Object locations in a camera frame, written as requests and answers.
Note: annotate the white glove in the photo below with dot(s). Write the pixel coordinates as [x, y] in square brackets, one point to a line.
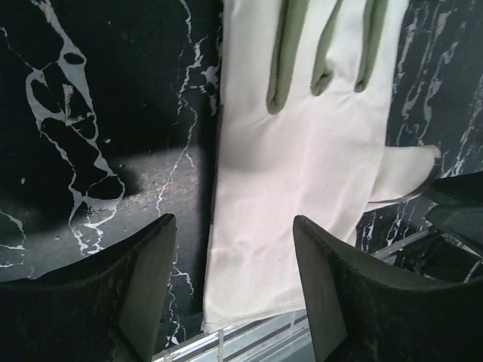
[306, 89]

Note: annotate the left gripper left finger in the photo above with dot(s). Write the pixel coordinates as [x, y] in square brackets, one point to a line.
[105, 307]

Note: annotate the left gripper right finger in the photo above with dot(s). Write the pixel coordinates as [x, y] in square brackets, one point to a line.
[360, 308]

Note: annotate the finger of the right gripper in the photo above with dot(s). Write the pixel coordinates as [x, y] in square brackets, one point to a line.
[458, 208]

